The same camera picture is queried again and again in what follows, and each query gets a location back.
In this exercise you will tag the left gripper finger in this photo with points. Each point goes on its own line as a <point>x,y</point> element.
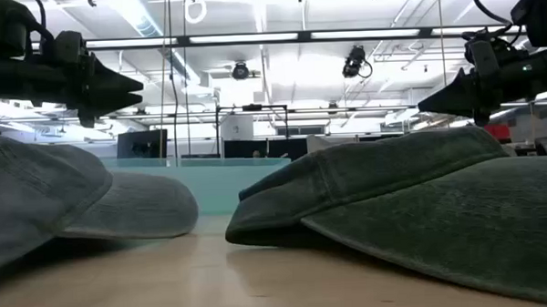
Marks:
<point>111,81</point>
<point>112,104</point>

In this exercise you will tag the red box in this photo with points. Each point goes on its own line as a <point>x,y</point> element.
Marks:
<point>497,132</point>

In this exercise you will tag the teal plastic bin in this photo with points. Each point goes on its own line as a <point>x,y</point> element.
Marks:
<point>220,187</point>

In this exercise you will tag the black partition panel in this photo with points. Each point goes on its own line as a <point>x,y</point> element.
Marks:
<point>282,148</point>

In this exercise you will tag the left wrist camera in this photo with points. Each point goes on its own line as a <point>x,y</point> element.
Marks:
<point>69,44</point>

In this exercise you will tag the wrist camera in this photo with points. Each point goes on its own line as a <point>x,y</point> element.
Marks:
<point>483,59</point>
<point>69,44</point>

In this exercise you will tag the black overhead camera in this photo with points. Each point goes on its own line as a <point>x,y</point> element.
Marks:
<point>354,61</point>

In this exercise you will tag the grey baseball cap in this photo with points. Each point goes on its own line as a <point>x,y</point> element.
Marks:
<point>28,194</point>

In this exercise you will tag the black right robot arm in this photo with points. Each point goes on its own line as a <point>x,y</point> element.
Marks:
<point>535,76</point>

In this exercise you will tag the black beam with light strips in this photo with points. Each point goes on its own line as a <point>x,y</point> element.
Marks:
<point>251,41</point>

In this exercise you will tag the round black hanging fixture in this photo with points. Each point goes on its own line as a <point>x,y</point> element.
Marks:
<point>240,71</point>

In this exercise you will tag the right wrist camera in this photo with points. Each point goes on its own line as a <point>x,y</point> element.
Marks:
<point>483,59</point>

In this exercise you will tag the thin black horizontal rail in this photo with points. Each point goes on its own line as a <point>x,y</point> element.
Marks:
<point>185,114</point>

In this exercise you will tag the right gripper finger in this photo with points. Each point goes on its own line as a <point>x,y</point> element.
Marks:
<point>454,90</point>
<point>454,107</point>

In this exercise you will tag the dark grey cloth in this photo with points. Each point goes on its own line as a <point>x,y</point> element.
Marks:
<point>393,190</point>

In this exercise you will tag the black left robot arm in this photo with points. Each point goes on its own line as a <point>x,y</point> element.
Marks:
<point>6,81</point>

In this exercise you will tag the black metal frame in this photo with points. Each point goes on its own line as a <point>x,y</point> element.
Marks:
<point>253,107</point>

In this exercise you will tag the black monitor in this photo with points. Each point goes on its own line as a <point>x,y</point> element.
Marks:
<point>141,144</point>

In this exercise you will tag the white box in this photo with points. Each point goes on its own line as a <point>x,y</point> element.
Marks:
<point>236,127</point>

